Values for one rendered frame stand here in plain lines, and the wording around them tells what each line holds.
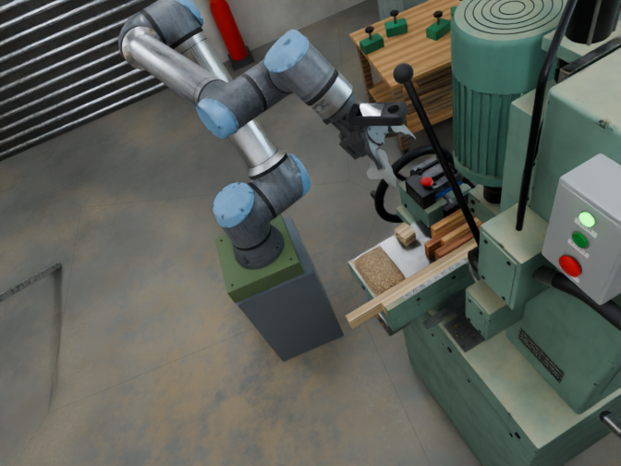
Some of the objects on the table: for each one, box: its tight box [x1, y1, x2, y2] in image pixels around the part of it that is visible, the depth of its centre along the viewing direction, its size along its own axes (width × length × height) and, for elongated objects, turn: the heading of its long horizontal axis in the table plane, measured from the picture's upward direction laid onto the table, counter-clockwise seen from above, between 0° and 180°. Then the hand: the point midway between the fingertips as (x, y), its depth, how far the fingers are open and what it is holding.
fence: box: [385, 263, 469, 321], centre depth 111 cm, size 60×2×6 cm, turn 128°
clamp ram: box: [442, 193, 469, 218], centre depth 119 cm, size 9×8×9 cm
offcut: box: [395, 222, 417, 246], centre depth 121 cm, size 4×4×3 cm
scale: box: [403, 256, 468, 300], centre depth 109 cm, size 50×1×1 cm, turn 128°
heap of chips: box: [351, 245, 407, 297], centre depth 117 cm, size 9×14×4 cm, turn 38°
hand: (408, 162), depth 101 cm, fingers open, 14 cm apart
